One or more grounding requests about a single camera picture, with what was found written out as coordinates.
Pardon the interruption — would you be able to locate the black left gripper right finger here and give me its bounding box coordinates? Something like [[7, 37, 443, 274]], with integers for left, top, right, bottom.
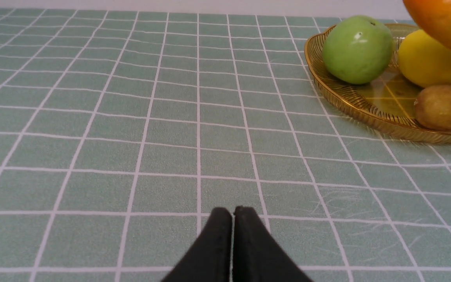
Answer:
[[232, 206, 312, 282]]

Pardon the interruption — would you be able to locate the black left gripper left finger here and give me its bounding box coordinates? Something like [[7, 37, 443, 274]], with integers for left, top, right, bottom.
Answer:
[[162, 207, 232, 282]]

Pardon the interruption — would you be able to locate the green checkered tablecloth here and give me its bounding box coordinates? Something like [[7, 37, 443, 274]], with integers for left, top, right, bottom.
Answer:
[[0, 8, 451, 282]]

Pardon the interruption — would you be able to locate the green apple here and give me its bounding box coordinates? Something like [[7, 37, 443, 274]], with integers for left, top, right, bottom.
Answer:
[[322, 15, 394, 85]]

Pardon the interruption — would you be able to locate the brown kiwi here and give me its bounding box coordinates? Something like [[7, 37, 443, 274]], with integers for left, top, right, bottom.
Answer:
[[414, 85, 451, 132]]

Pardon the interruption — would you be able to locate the yellow lemon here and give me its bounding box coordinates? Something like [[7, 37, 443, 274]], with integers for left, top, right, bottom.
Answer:
[[397, 30, 451, 88]]

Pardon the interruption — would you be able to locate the golden wire fruit basket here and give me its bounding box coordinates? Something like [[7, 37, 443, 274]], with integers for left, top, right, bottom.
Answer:
[[304, 23, 451, 143]]

